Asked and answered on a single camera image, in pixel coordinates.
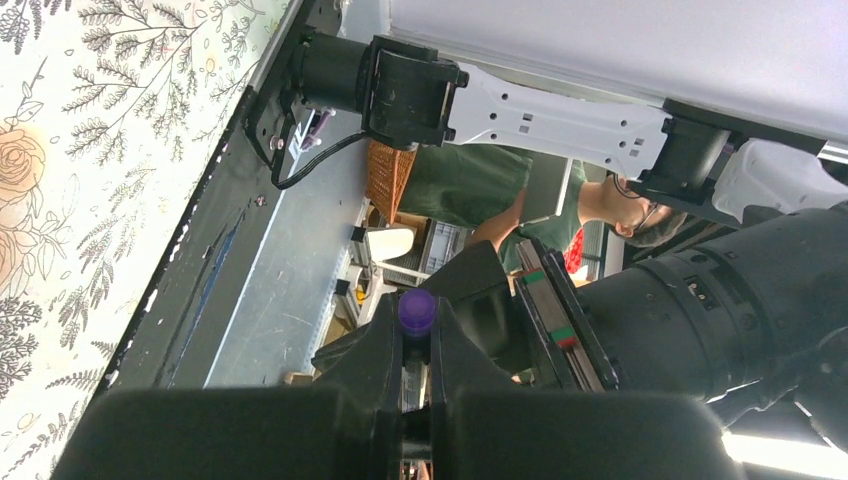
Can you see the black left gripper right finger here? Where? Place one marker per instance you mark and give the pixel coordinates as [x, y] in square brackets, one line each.
[488, 427]

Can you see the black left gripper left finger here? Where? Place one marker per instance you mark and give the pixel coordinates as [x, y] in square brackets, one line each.
[343, 425]

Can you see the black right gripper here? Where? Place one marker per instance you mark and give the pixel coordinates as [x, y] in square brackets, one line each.
[564, 350]

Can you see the black pen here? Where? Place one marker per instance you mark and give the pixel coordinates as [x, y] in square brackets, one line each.
[416, 312]

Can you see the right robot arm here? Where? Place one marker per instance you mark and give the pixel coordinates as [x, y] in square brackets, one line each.
[741, 320]

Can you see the person in green shirt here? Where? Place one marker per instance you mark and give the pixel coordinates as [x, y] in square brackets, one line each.
[485, 188]

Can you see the brown wicker basket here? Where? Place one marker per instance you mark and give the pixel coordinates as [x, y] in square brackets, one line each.
[388, 170]

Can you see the floral patterned mat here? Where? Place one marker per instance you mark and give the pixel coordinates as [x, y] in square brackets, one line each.
[110, 111]

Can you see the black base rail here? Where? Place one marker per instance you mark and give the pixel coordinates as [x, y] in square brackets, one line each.
[237, 293]

